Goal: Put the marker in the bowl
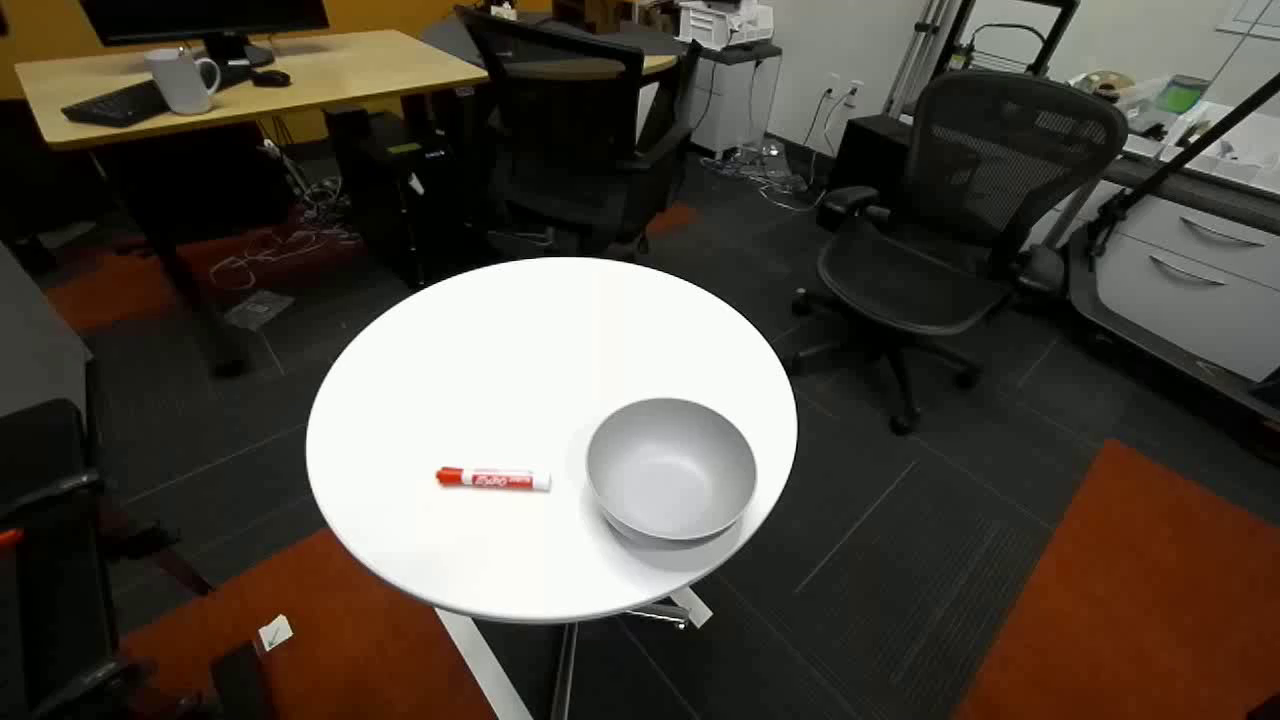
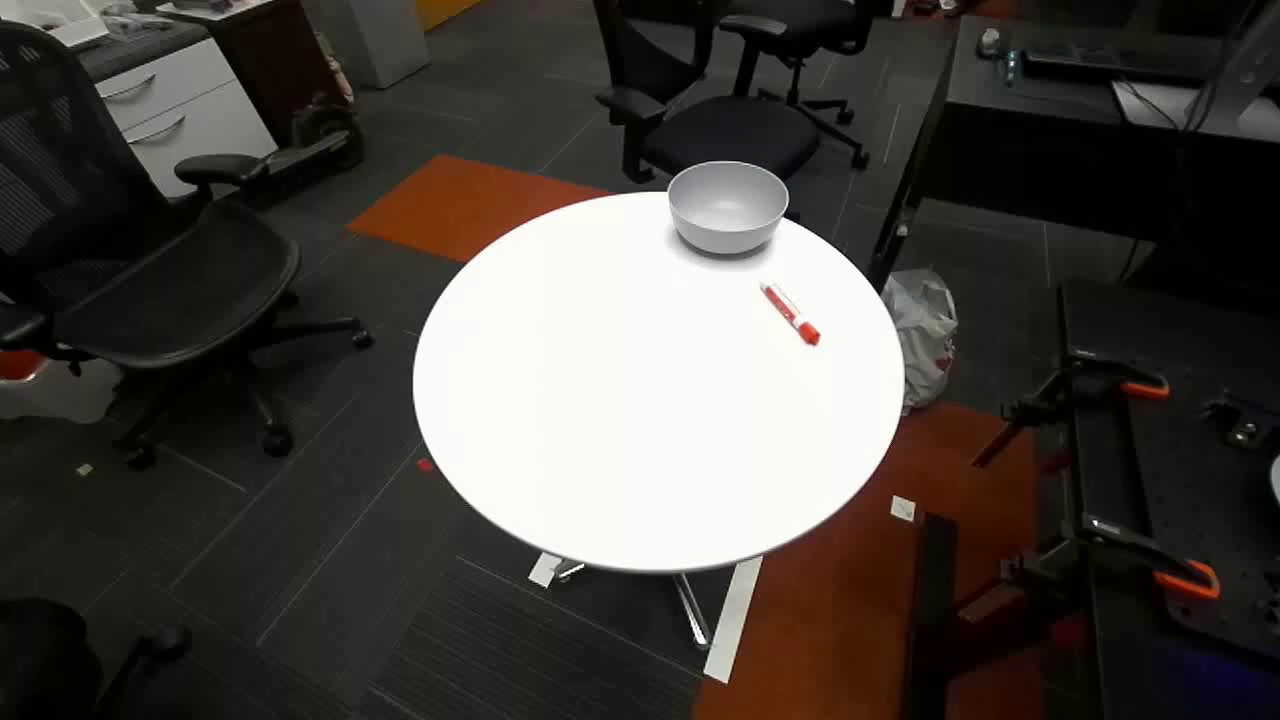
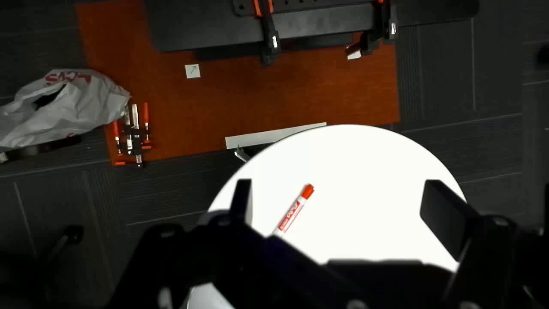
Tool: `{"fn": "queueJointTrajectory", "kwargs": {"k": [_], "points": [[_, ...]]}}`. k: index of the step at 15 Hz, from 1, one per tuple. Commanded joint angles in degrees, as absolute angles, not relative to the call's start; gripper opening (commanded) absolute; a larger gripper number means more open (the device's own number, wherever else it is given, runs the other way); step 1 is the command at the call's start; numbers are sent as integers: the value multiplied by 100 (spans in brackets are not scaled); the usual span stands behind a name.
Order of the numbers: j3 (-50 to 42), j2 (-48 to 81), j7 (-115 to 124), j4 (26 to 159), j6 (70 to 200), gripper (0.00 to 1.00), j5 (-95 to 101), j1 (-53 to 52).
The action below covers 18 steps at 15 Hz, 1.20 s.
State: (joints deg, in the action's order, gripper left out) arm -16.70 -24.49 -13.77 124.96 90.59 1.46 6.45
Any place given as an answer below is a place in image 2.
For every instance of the red marker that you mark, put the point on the red marker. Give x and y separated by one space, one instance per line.
794 318

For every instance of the grey bowl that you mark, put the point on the grey bowl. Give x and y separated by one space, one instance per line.
727 206

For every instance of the round white table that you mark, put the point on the round white table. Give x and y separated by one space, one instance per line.
622 400

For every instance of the black padded office chair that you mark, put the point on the black padded office chair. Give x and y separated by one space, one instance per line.
658 49

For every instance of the white plastic bag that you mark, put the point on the white plastic bag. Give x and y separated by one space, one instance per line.
925 323

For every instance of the white drawer cabinet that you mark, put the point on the white drawer cabinet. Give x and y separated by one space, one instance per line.
177 106

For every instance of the black mesh office chair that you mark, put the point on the black mesh office chair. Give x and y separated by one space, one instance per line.
96 265

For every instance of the orange-handled clamp upper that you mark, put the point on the orange-handled clamp upper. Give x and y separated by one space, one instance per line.
1052 393

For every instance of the orange-handled clamp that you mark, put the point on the orange-handled clamp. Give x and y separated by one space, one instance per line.
1175 572
1052 393

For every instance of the orange-handled clamp lower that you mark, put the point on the orange-handled clamp lower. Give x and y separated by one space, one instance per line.
1175 572

